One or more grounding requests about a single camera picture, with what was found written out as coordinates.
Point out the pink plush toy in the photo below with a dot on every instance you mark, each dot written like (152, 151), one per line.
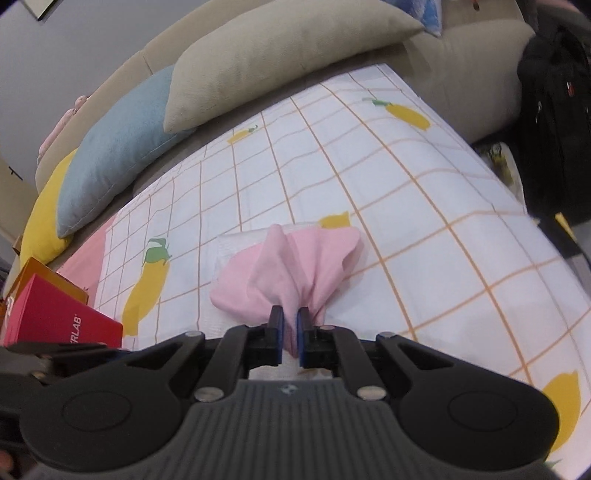
(57, 127)

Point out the black backpack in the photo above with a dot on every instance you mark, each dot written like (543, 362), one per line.
(554, 138)

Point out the blue patterned cushion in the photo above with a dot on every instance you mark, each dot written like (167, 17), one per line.
(431, 16)

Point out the yellow pillow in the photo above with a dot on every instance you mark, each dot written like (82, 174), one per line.
(41, 221)

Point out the white printed bag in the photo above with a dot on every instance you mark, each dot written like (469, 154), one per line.
(501, 161)

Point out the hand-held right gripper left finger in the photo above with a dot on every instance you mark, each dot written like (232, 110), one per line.
(278, 332)

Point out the picture frame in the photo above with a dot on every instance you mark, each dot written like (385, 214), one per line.
(44, 7)

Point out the beige sofa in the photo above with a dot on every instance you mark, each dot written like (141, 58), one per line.
(461, 60)

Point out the orange cardboard box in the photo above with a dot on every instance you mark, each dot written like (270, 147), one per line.
(37, 270)

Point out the pink sheet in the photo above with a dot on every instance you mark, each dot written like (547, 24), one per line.
(87, 263)

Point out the beige pillow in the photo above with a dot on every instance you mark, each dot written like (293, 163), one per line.
(277, 60)

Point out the clear box with red lid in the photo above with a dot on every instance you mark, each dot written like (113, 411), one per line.
(51, 314)

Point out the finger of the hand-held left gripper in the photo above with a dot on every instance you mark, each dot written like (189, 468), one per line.
(69, 353)

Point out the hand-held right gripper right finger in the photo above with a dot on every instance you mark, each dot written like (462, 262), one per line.
(302, 337)

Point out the pink cloth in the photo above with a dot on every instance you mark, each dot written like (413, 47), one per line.
(286, 267)

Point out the checked lemon-print bed sheet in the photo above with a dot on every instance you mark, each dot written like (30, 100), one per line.
(415, 207)

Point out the light blue pillow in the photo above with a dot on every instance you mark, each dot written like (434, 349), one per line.
(120, 147)

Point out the white cloth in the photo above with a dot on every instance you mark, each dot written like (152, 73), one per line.
(231, 258)

